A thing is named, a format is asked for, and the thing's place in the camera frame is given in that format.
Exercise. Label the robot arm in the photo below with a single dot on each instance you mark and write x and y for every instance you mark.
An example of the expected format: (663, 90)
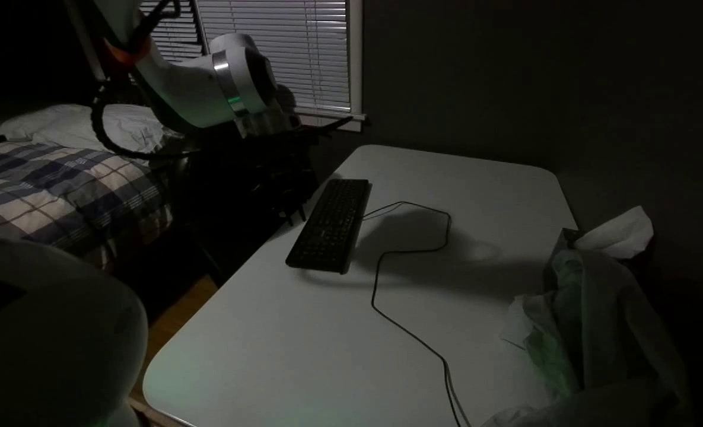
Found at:
(197, 89)

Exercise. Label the bed with plaid blanket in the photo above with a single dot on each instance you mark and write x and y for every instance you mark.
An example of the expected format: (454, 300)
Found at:
(54, 190)

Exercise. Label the crumpled white paper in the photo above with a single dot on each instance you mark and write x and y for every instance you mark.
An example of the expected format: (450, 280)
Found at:
(621, 234)

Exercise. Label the black keyboard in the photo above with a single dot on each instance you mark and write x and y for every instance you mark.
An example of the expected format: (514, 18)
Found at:
(332, 222)

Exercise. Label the white pillow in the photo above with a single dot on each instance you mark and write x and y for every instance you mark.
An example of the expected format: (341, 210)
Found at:
(66, 126)

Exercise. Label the window with white blinds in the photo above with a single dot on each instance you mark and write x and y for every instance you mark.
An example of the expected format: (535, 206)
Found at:
(304, 53)

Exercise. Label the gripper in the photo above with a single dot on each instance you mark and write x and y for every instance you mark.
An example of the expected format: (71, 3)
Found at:
(268, 163)

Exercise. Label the crumpled translucent plastic bag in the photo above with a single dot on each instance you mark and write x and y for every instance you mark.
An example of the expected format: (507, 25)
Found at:
(594, 320)

